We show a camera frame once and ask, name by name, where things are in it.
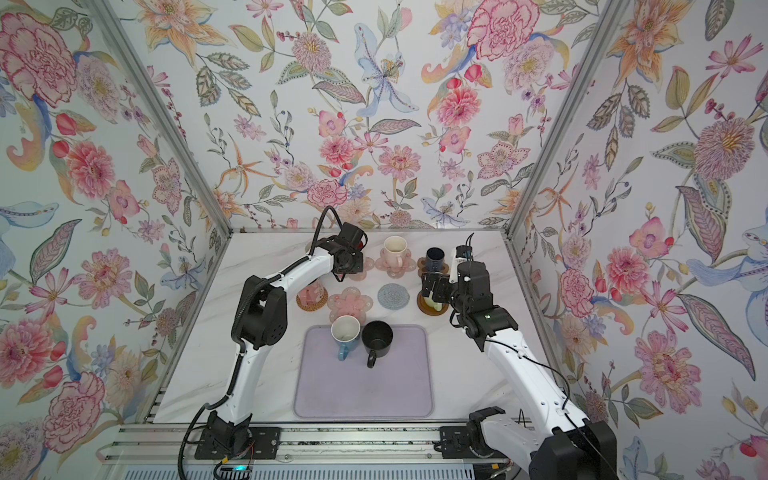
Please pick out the white mug green handle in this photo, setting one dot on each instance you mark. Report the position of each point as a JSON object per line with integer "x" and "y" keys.
{"x": 430, "y": 303}

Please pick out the pink flower coaster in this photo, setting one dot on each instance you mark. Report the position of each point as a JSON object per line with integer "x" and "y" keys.
{"x": 368, "y": 265}
{"x": 410, "y": 265}
{"x": 350, "y": 302}

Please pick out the brown paw print coaster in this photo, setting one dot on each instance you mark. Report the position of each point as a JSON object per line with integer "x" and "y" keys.
{"x": 421, "y": 264}

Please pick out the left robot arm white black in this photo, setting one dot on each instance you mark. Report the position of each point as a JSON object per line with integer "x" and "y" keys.
{"x": 261, "y": 317}

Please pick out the white mug blue handle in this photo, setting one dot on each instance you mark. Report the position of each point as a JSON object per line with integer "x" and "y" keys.
{"x": 346, "y": 331}

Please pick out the small dark navy mug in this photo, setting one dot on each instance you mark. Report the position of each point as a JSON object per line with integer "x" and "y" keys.
{"x": 435, "y": 253}

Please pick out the aluminium front rail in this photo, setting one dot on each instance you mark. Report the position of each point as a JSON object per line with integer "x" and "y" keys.
{"x": 283, "y": 443}

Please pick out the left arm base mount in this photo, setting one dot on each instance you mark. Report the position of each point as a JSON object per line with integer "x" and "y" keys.
{"x": 221, "y": 439}

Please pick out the grey rectangular tray mat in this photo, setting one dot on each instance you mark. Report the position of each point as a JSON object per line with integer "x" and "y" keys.
{"x": 397, "y": 387}

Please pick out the round woven cork coaster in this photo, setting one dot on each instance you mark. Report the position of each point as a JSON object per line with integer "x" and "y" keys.
{"x": 309, "y": 301}

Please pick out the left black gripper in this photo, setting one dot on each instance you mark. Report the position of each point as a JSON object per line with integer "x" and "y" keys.
{"x": 357, "y": 267}

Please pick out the black mug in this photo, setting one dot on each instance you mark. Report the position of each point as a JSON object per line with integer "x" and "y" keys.
{"x": 377, "y": 337}

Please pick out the round wooden coaster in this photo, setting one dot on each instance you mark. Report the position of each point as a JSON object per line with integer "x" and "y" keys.
{"x": 427, "y": 311}

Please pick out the round blue woven coaster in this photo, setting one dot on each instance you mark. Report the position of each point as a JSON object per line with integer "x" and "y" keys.
{"x": 393, "y": 296}

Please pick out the cream mug pink handle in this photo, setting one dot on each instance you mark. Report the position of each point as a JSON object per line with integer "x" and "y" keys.
{"x": 395, "y": 251}

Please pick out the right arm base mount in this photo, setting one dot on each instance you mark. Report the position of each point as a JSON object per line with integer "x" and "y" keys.
{"x": 467, "y": 441}

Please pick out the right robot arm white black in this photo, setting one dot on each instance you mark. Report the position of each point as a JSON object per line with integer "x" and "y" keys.
{"x": 561, "y": 442}

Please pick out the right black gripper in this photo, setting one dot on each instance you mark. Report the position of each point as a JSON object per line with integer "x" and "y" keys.
{"x": 430, "y": 285}

